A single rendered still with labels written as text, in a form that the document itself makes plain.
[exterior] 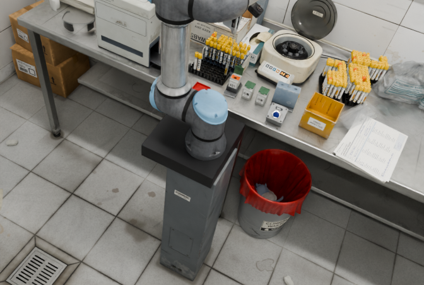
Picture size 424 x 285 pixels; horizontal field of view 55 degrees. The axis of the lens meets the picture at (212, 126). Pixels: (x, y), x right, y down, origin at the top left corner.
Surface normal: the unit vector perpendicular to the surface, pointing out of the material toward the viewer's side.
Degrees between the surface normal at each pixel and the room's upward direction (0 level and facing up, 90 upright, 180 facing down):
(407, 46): 90
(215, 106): 8
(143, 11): 89
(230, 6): 76
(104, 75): 0
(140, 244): 0
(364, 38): 90
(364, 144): 1
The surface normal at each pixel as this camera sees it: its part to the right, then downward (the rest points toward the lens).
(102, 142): 0.13, -0.67
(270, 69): -0.13, -0.37
